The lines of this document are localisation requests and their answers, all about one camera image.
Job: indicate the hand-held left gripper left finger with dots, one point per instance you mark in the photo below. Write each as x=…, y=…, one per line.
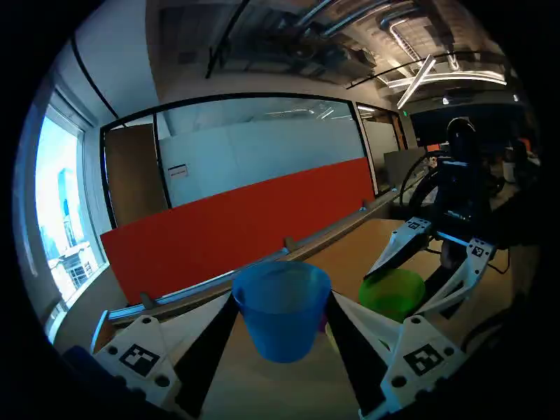
x=131, y=345

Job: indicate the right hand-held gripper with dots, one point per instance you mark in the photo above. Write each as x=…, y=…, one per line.
x=459, y=192

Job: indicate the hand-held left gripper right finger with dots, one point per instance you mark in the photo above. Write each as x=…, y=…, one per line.
x=407, y=350

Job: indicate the green plastic cup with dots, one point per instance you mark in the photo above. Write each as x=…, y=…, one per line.
x=393, y=293

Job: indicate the blue plastic cup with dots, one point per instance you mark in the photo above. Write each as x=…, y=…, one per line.
x=280, y=310

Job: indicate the black monitor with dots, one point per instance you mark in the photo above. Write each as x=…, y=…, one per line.
x=431, y=129

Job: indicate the red desk screen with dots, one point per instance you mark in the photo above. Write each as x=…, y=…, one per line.
x=227, y=236

